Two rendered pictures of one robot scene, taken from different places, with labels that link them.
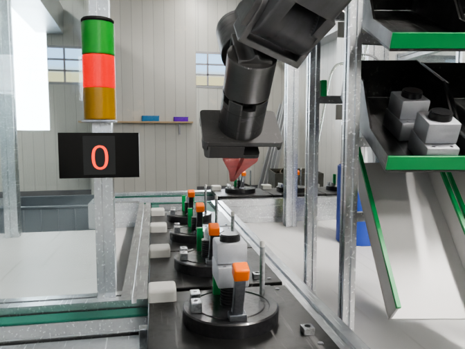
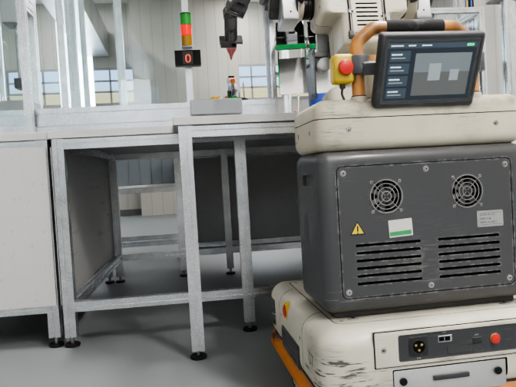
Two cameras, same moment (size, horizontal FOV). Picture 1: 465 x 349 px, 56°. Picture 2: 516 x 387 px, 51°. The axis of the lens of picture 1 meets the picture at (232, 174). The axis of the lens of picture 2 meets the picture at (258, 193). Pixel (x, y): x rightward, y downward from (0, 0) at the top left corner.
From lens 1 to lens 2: 194 cm
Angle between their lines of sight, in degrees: 5
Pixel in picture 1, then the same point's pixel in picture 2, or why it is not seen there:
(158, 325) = not seen: hidden behind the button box
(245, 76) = (228, 21)
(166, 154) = not seen: hidden behind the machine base
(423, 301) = (291, 90)
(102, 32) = (187, 17)
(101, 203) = (188, 77)
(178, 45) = (220, 59)
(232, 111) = (226, 32)
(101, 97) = (187, 38)
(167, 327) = not seen: hidden behind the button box
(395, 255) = (286, 81)
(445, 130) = (292, 36)
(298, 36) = (239, 9)
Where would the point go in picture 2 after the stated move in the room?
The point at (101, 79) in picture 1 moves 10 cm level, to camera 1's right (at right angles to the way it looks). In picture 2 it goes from (187, 32) to (209, 31)
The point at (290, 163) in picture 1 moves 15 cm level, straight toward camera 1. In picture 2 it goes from (286, 100) to (283, 97)
